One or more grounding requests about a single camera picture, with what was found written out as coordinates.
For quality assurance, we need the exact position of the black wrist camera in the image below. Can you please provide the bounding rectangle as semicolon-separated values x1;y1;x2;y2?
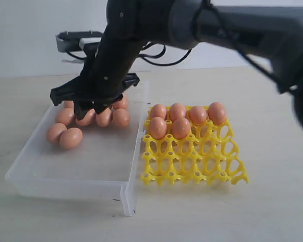
55;30;103;53

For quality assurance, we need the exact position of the brown egg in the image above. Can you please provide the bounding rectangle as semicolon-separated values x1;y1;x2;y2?
208;102;228;126
149;116;167;140
55;108;75;126
113;108;130;128
63;100;74;108
75;109;95;127
95;108;112;128
60;128;83;150
113;96;129;110
46;123;67;145

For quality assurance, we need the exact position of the black cable loop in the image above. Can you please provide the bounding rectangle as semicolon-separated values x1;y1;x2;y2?
138;42;194;67

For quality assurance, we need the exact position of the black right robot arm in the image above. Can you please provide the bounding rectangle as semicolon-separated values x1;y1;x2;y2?
50;1;303;128

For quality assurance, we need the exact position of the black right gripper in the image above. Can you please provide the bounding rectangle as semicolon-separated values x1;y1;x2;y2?
49;45;140;120

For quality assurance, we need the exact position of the brown egg slot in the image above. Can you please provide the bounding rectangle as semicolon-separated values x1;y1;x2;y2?
188;106;207;125
149;104;167;120
169;103;186;122

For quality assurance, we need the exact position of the brown egg lone front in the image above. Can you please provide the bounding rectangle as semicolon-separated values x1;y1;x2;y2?
171;117;191;140

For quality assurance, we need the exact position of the clear plastic tray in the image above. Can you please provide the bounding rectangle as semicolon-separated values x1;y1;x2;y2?
5;81;150;216

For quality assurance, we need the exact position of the yellow plastic egg tray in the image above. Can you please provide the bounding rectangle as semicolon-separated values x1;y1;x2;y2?
141;106;249;185

